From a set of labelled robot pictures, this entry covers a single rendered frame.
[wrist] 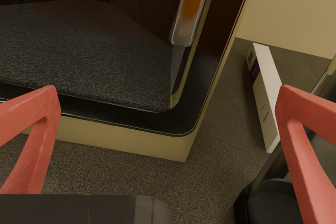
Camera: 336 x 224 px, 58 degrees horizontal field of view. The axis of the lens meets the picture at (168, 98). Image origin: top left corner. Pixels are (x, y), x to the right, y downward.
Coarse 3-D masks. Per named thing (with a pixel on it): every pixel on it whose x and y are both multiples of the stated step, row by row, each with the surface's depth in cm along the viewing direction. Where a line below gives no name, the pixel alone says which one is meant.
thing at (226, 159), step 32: (224, 64) 58; (288, 64) 64; (320, 64) 68; (224, 96) 49; (224, 128) 43; (256, 128) 44; (0, 160) 31; (64, 160) 32; (96, 160) 33; (128, 160) 34; (160, 160) 36; (192, 160) 37; (224, 160) 38; (256, 160) 39; (64, 192) 30; (96, 192) 30; (128, 192) 31; (160, 192) 32; (192, 192) 33; (224, 192) 34
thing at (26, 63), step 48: (0, 0) 24; (48, 0) 23; (96, 0) 23; (144, 0) 23; (240, 0) 23; (0, 48) 26; (48, 48) 26; (96, 48) 26; (144, 48) 26; (192, 48) 25; (0, 96) 29; (96, 96) 29; (144, 96) 29; (192, 96) 28
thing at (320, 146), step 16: (320, 80) 22; (320, 96) 22; (304, 128) 23; (320, 144) 21; (272, 160) 27; (320, 160) 21; (272, 176) 26; (288, 176) 24; (256, 192) 28; (272, 192) 26; (288, 192) 24; (256, 208) 28; (272, 208) 26; (288, 208) 24
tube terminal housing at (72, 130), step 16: (240, 16) 25; (208, 96) 30; (64, 128) 33; (80, 128) 33; (96, 128) 33; (112, 128) 33; (128, 128) 33; (96, 144) 35; (112, 144) 34; (128, 144) 34; (144, 144) 34; (160, 144) 34; (176, 144) 34; (176, 160) 36
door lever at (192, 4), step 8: (184, 0) 18; (192, 0) 18; (200, 0) 18; (176, 8) 19; (184, 8) 18; (192, 8) 18; (200, 8) 18; (176, 16) 19; (184, 16) 19; (192, 16) 19; (200, 16) 19; (176, 24) 19; (184, 24) 19; (192, 24) 19; (176, 32) 19; (184, 32) 19; (192, 32) 19; (176, 40) 20; (184, 40) 20; (192, 40) 20
